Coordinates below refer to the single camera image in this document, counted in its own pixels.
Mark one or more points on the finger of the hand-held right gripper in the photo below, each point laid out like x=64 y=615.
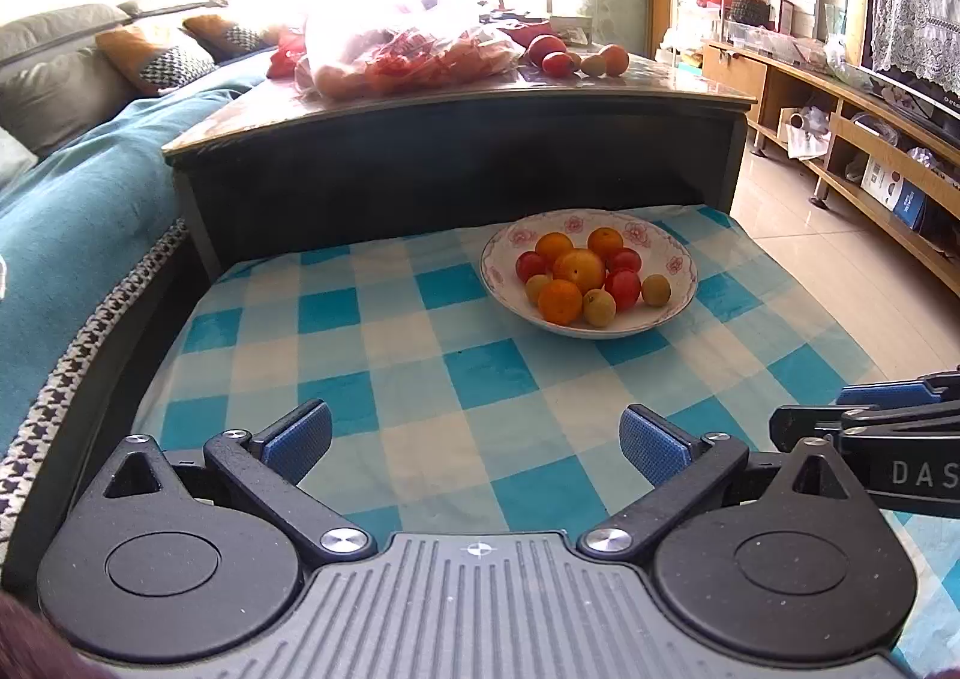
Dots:
x=877 y=394
x=802 y=424

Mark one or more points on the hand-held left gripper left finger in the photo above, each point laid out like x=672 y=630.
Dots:
x=296 y=443

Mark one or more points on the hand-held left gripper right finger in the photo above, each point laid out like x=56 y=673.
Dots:
x=652 y=446

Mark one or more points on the brown longan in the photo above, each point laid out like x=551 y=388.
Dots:
x=657 y=290
x=535 y=290
x=599 y=309

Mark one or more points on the medium red tomato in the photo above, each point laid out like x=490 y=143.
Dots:
x=624 y=290

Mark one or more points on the orange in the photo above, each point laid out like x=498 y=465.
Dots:
x=604 y=241
x=560 y=301
x=614 y=58
x=553 y=244

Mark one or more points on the red tomato with stem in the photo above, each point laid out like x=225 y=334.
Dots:
x=625 y=260

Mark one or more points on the small red cherry tomato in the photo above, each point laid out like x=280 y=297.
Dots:
x=529 y=265

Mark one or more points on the white floral plate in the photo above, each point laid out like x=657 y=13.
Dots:
x=501 y=277

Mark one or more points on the blue white checked tablecloth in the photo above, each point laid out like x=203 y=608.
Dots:
x=450 y=364

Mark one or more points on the white and blue box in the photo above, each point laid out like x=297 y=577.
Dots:
x=892 y=191

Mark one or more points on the white plastic bag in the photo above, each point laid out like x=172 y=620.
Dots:
x=806 y=133

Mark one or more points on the television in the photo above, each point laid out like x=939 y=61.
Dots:
x=930 y=101

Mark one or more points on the sofa with teal cover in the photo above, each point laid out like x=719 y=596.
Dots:
x=75 y=214

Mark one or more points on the wooden television cabinet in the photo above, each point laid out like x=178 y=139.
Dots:
x=795 y=79

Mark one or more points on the dark coffee table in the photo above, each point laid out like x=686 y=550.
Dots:
x=450 y=154

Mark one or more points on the dark red cloth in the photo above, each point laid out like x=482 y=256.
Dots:
x=26 y=641

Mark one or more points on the red plastic bag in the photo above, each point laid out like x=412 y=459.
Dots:
x=286 y=56

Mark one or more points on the white lace cover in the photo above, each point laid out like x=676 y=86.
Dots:
x=915 y=3

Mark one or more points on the clear plastic bag of produce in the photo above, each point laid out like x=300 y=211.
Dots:
x=405 y=56

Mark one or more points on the dark woven basket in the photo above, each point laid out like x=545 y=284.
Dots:
x=750 y=9

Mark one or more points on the orange houndstooth cushion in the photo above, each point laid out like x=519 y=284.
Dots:
x=225 y=33
x=154 y=57

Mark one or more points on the grey sofa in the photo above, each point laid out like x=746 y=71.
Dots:
x=52 y=86

